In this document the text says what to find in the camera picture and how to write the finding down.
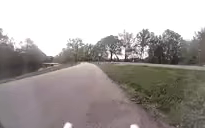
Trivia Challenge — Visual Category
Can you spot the green grass field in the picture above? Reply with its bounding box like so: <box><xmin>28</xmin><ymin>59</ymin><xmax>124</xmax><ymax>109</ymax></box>
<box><xmin>95</xmin><ymin>62</ymin><xmax>205</xmax><ymax>128</ymax></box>

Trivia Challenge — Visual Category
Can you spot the robot's own part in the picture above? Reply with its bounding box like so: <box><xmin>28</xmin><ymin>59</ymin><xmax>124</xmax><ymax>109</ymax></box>
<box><xmin>63</xmin><ymin>121</ymin><xmax>74</xmax><ymax>128</ymax></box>
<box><xmin>129</xmin><ymin>123</ymin><xmax>140</xmax><ymax>128</ymax></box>

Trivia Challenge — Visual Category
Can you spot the grey asphalt path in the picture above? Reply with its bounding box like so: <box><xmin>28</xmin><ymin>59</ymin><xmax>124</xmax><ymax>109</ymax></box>
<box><xmin>0</xmin><ymin>61</ymin><xmax>164</xmax><ymax>128</ymax></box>

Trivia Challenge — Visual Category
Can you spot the dark wood of trees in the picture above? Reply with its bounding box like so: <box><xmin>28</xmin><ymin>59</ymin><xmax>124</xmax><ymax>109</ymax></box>
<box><xmin>0</xmin><ymin>25</ymin><xmax>54</xmax><ymax>82</ymax></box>

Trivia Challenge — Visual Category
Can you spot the row of trees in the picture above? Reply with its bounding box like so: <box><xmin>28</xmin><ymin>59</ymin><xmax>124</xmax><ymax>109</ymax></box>
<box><xmin>53</xmin><ymin>19</ymin><xmax>205</xmax><ymax>66</ymax></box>

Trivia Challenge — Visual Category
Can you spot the grass verge strip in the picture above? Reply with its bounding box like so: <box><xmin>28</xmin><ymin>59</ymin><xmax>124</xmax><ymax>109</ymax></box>
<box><xmin>0</xmin><ymin>63</ymin><xmax>78</xmax><ymax>87</ymax></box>

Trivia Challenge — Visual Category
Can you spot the pale grey road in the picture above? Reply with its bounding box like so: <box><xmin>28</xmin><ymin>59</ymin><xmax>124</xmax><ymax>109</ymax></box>
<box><xmin>113</xmin><ymin>61</ymin><xmax>205</xmax><ymax>72</ymax></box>

